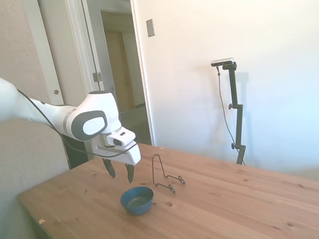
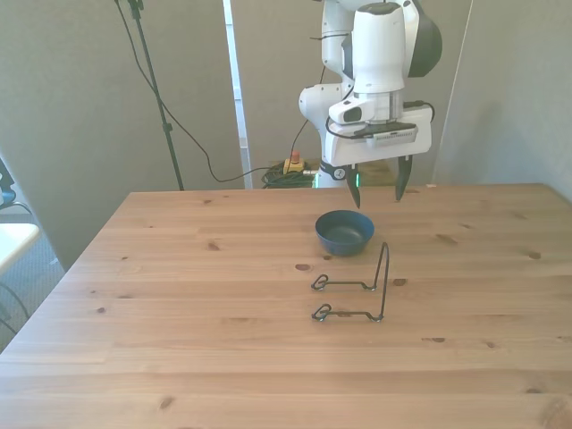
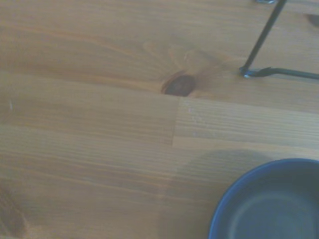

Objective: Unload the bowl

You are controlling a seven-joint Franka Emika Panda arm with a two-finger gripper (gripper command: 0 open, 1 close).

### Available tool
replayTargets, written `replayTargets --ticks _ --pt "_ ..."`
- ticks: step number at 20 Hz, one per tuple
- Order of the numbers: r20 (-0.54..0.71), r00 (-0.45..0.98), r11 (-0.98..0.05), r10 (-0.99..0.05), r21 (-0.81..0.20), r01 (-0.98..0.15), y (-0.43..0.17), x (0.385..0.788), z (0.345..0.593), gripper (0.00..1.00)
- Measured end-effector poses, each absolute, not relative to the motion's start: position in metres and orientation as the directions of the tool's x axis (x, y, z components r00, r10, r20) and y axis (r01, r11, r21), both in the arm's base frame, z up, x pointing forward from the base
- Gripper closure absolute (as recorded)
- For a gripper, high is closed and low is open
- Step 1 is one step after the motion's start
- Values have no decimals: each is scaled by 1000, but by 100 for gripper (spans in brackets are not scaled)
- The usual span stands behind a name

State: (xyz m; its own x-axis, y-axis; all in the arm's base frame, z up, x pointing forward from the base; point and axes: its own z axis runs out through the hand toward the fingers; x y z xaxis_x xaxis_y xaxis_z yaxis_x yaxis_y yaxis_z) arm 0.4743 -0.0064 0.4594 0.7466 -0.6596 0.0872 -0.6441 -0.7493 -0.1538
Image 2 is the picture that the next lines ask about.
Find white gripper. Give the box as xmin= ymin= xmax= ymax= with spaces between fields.
xmin=324 ymin=103 xmax=434 ymax=210

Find dark blue bowl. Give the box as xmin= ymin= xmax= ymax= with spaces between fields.
xmin=314 ymin=209 xmax=376 ymax=258

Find small wooden side table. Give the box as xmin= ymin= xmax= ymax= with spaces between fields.
xmin=357 ymin=159 xmax=401 ymax=188

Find yellow emergency stop button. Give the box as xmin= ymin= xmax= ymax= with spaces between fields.
xmin=283 ymin=151 xmax=306 ymax=175

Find black tripod stand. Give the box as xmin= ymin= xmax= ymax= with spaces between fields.
xmin=114 ymin=0 xmax=186 ymax=192

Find white side table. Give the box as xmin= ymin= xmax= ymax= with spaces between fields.
xmin=0 ymin=223 xmax=40 ymax=273

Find black chair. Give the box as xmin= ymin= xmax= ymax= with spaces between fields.
xmin=0 ymin=154 xmax=20 ymax=209

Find grey bar camera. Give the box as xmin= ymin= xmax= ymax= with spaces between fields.
xmin=355 ymin=121 xmax=420 ymax=145

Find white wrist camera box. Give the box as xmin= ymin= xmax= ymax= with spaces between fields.
xmin=328 ymin=97 xmax=374 ymax=124

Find thin black hanging cable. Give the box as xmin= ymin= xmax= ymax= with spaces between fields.
xmin=289 ymin=116 xmax=314 ymax=154

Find coiled dark cables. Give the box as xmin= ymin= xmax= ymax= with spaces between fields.
xmin=261 ymin=163 xmax=319 ymax=189

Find black wire dish stand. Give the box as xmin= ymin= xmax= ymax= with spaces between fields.
xmin=310 ymin=241 xmax=391 ymax=324

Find white vertical post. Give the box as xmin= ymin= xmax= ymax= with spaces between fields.
xmin=222 ymin=0 xmax=254 ymax=189

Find black tripod cable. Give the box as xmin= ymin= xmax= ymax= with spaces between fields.
xmin=114 ymin=0 xmax=273 ymax=183

